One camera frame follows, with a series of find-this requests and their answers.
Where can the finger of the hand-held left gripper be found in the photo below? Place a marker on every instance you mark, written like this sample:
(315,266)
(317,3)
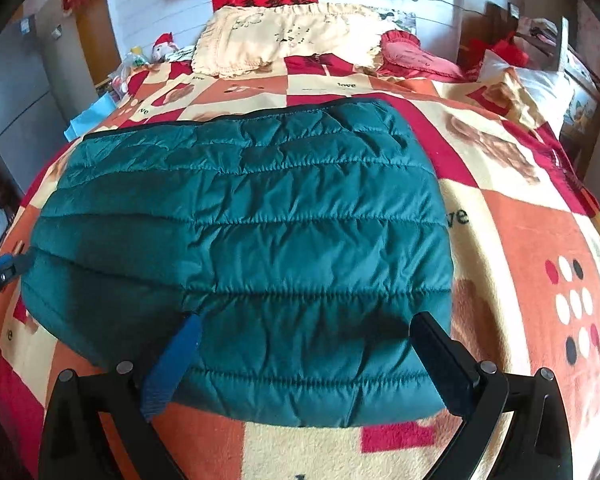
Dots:
(2,266)

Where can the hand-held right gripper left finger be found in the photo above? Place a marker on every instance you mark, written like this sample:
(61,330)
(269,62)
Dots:
(176,362)

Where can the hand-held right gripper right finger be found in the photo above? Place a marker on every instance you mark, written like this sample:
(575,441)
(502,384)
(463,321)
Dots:
(437,355)

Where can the green puffer jacket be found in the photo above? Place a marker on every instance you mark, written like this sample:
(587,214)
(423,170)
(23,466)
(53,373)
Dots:
(260,240)

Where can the red orange checkered blanket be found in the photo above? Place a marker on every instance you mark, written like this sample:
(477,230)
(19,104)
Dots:
(520,220)

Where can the grey refrigerator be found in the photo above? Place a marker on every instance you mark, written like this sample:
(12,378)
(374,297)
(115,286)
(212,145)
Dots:
(20,100)

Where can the light blue cloth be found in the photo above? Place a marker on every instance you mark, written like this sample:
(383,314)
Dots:
(87,120)

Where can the pile of bottles and packets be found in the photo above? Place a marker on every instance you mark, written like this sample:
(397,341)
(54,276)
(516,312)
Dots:
(127,72)

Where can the brown wooden door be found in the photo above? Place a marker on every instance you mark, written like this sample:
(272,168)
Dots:
(97,35)

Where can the plush toy with red hat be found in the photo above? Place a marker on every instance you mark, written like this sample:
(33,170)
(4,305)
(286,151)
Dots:
(164,47)

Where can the white pillow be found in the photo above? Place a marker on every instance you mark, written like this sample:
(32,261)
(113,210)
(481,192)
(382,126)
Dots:
(535,90)

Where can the red ruffled pillow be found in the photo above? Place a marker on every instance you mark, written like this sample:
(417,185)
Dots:
(420,57)

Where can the cream fringed pillow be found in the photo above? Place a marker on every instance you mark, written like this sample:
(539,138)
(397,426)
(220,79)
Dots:
(280,35)

